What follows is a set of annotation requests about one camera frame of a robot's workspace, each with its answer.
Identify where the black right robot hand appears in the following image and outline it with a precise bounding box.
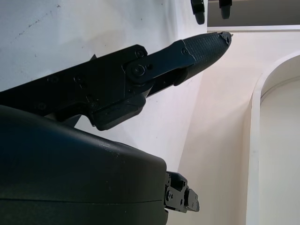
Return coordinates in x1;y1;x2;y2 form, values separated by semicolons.
0;31;233;225

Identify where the white basin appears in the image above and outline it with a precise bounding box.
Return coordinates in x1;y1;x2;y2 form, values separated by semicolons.
247;51;300;225

